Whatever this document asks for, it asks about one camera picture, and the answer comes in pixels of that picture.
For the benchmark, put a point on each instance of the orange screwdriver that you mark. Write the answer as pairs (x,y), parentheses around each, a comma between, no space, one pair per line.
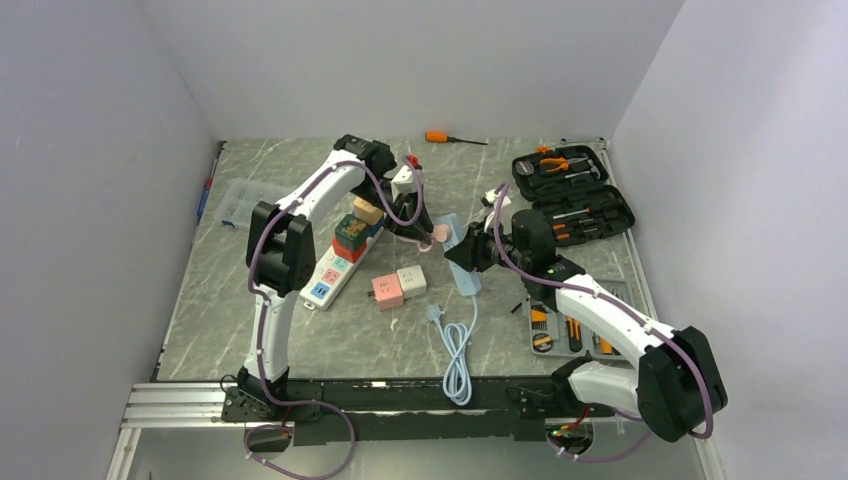
(437,137)

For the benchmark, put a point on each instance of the blue cube plug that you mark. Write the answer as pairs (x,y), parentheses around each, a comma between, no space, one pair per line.
(375,229)

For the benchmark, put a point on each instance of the grey tool tray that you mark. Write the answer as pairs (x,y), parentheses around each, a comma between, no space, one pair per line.
(554,334)

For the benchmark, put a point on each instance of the blue power strip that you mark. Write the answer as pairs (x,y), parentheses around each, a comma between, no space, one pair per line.
(456,253)

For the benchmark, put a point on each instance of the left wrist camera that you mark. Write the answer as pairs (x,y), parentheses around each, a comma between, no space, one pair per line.
(408,179)

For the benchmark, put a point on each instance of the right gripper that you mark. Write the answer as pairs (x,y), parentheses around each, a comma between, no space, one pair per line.
(471,252)

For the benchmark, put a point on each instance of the blue pen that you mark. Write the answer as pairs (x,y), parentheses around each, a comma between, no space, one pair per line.
(203,199)

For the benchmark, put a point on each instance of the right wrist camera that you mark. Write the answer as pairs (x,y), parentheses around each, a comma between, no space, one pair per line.
(490,198)

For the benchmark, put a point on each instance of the white cube plug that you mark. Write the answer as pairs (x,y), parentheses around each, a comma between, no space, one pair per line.
(412,281)

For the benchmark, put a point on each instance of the red cube plug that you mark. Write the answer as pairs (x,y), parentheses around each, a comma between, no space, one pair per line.
(350,255)

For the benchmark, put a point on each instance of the clear screw box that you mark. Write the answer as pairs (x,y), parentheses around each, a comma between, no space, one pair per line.
(240,198)

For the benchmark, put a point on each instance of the pink cube plug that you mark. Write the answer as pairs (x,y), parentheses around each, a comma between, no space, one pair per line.
(387,291)

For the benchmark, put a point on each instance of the white power strip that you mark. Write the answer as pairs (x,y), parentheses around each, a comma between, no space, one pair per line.
(330,276)

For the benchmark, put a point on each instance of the green cube plug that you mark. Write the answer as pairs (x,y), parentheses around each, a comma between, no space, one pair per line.
(351,232)

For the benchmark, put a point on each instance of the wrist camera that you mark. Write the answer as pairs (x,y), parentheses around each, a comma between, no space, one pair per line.
(408,179)
(490,198)

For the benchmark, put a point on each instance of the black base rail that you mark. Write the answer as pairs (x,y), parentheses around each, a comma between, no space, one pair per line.
(522,408)

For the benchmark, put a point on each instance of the black tool case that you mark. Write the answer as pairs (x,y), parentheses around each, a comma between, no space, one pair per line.
(569,186)

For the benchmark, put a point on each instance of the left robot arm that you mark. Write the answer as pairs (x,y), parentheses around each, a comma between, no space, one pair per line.
(281,256)

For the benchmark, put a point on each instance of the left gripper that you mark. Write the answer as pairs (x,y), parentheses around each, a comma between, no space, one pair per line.
(420,230)

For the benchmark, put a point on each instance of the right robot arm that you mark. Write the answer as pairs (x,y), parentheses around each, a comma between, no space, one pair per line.
(670,378)

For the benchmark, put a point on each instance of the beige cube plug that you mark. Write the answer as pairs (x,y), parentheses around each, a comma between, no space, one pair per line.
(367,212)

